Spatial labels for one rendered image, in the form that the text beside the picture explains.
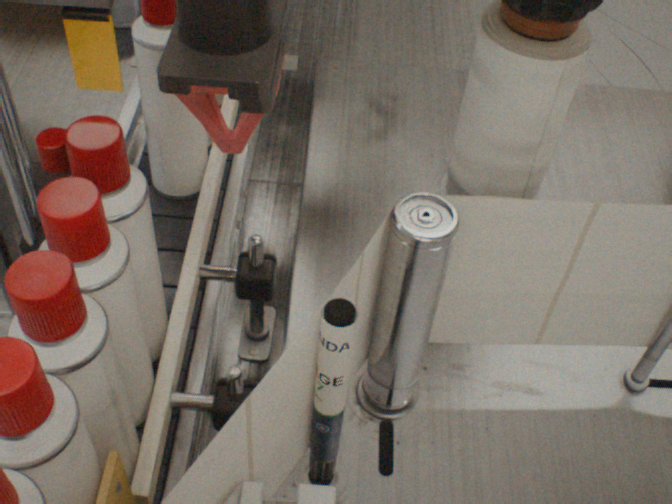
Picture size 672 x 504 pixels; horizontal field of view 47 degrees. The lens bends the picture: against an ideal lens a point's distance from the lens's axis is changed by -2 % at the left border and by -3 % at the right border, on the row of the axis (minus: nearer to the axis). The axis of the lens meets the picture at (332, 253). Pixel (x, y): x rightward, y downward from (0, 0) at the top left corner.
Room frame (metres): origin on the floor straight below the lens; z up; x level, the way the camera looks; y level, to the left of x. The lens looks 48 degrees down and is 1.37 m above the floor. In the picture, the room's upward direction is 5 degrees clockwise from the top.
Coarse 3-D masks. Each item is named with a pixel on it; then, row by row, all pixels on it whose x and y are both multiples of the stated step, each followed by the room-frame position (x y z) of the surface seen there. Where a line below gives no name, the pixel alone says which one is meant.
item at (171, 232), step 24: (144, 168) 0.52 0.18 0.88; (168, 216) 0.47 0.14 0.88; (192, 216) 0.47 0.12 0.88; (216, 216) 0.47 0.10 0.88; (168, 240) 0.44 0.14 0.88; (168, 264) 0.41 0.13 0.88; (168, 288) 0.39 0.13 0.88; (168, 312) 0.36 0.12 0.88; (192, 336) 0.34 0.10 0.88; (168, 432) 0.26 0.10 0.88; (168, 456) 0.24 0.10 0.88
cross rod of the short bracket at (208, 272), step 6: (204, 270) 0.38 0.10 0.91; (210, 270) 0.38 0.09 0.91; (216, 270) 0.38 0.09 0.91; (222, 270) 0.38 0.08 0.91; (228, 270) 0.39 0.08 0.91; (234, 270) 0.39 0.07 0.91; (204, 276) 0.38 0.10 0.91; (210, 276) 0.38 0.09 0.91; (216, 276) 0.38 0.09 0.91; (222, 276) 0.38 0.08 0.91; (228, 276) 0.38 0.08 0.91; (234, 276) 0.38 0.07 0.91
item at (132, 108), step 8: (136, 80) 0.54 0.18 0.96; (136, 88) 0.53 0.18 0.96; (128, 96) 0.52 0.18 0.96; (136, 96) 0.52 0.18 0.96; (128, 104) 0.51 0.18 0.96; (136, 104) 0.51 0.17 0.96; (128, 112) 0.50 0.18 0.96; (136, 112) 0.50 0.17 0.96; (120, 120) 0.49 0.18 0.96; (128, 120) 0.49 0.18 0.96; (136, 120) 0.50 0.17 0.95; (128, 128) 0.48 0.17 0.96; (128, 136) 0.47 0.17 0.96; (128, 144) 0.47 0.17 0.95
